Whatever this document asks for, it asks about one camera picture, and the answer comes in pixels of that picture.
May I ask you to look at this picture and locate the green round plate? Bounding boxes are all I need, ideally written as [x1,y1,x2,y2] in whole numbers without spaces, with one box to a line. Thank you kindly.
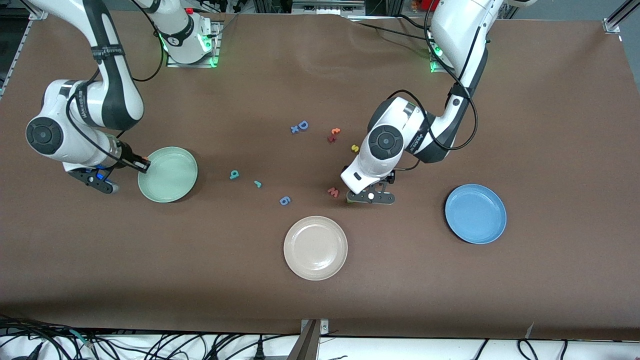
[137,146,199,204]

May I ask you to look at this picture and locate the blue round plate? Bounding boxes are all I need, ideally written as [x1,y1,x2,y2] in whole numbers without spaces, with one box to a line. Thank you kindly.
[444,183,508,245]

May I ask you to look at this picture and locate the beige round plate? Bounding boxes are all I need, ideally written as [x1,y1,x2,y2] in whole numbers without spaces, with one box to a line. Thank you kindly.
[283,215,349,281]

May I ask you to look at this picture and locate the brown table cover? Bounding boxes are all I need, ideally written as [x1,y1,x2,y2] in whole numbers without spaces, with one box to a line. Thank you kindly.
[0,9,640,342]

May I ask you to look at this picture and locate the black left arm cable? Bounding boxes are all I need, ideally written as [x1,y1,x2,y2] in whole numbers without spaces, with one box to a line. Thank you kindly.
[385,0,479,173]

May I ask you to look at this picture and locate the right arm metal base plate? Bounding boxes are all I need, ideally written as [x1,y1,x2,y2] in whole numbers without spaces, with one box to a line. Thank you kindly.
[166,20,221,68]

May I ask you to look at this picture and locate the aluminium side rail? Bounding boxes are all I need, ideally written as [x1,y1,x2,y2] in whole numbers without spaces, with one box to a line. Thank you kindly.
[0,20,27,98]

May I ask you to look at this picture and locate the long black table cable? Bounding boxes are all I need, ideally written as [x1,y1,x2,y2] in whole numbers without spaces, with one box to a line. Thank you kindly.
[348,18,433,43]

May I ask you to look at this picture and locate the short black table cable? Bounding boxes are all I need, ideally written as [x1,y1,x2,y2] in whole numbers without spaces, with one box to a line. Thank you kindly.
[395,14,432,32]

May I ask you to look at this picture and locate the aluminium frame corner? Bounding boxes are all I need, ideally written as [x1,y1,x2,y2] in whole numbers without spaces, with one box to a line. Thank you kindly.
[602,0,640,36]
[20,0,51,21]

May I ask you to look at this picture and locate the metal table clamp bracket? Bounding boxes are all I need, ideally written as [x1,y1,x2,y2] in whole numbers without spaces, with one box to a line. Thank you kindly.
[287,319,331,360]

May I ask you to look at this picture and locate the teal tipped cable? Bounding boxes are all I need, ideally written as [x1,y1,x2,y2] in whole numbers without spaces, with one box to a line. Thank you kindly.
[67,327,96,349]

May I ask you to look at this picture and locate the aluminium frame beam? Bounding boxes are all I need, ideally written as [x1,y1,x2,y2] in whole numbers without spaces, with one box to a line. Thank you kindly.
[291,0,368,16]

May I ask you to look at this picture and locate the black looped cable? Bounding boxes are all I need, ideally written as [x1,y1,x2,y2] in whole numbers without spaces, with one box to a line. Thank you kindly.
[517,339,540,360]

